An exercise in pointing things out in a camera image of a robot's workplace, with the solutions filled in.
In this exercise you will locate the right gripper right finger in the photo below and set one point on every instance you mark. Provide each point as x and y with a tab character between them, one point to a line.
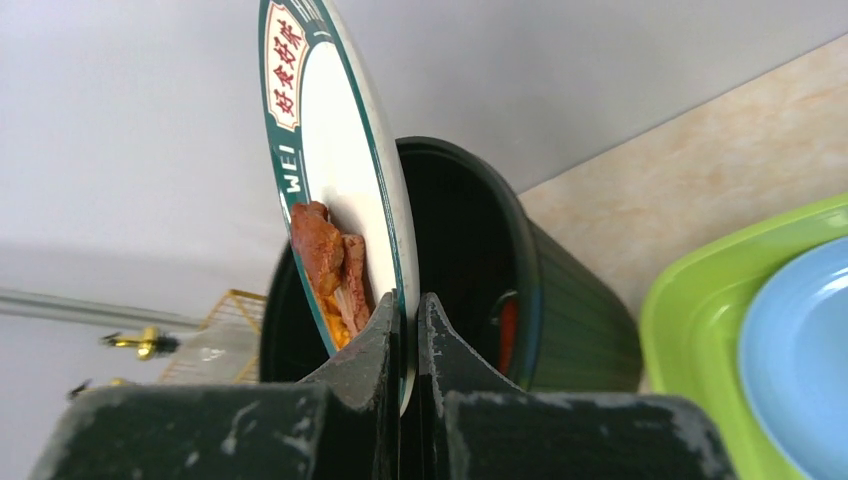
477	424

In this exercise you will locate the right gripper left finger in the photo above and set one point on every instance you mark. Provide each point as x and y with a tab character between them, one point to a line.
339	422

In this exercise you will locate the white plate green rim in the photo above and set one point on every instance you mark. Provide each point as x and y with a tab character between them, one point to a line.
330	142

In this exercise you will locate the blue plastic plate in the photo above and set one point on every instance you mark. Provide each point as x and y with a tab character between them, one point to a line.
792	359

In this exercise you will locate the red sausage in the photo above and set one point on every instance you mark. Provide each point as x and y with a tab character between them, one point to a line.
507	319

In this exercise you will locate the black plastic trash bin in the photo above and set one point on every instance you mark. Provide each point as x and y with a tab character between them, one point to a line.
477	247

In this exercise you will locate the roasted meat pieces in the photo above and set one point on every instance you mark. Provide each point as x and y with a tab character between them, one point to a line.
335	268

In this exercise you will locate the green plastic tray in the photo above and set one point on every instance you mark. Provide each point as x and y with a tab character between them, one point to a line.
691	318

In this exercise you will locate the gold wire basket rack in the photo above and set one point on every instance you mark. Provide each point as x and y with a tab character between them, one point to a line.
225	347

